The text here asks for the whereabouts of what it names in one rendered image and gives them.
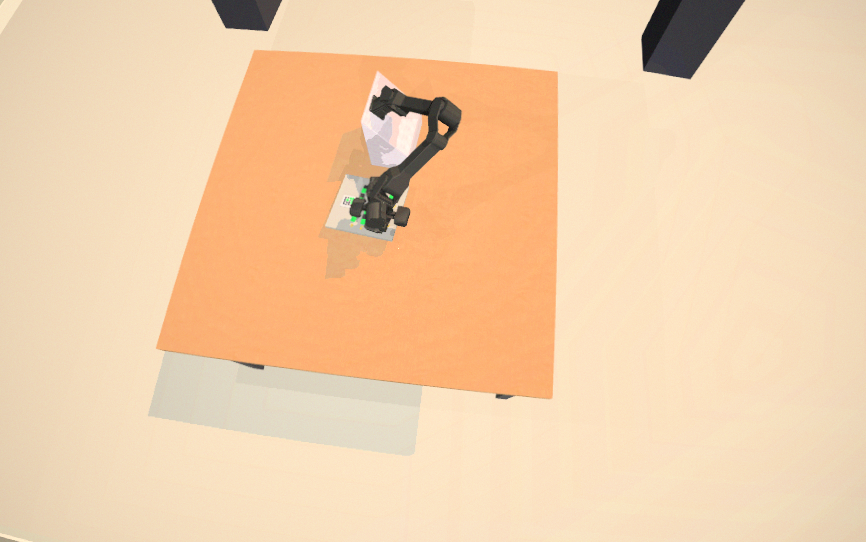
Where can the white switch panel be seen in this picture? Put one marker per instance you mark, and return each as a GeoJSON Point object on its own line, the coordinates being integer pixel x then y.
{"type": "Point", "coordinates": [340, 217]}

